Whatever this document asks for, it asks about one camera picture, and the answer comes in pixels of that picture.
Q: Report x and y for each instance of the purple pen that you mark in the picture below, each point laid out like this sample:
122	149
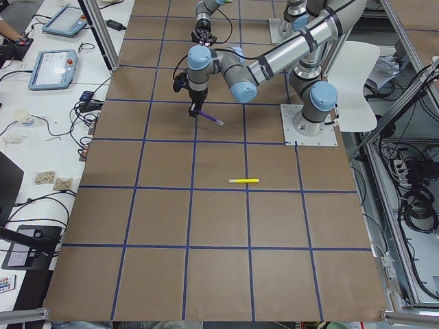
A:
211	118

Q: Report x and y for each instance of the crumpled white wrapper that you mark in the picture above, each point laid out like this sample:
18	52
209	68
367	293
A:
14	139

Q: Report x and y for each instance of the aluminium frame post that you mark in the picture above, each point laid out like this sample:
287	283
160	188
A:
100	32

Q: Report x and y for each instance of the near teach pendant tablet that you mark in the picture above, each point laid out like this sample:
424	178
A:
53	70

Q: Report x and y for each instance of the small snack bag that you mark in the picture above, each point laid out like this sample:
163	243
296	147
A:
63	184
44	177

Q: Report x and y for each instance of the black power adapter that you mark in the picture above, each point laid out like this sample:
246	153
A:
115	25

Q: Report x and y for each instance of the blue checkered adapter box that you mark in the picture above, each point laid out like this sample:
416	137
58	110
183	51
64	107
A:
86	96

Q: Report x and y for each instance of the teach pendant tablet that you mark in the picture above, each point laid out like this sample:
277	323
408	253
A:
67	22
53	70

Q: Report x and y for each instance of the colourful remote control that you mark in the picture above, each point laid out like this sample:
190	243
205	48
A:
7	283

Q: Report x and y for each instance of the yellow highlighter pen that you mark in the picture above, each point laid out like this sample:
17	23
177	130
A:
244	181

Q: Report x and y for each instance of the far teach pendant tablet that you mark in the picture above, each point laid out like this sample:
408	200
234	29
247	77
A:
67	22

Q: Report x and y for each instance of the black camera stand base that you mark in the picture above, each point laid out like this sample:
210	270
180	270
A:
31	247

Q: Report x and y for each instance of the white plastic chair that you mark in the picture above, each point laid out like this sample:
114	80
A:
348	74

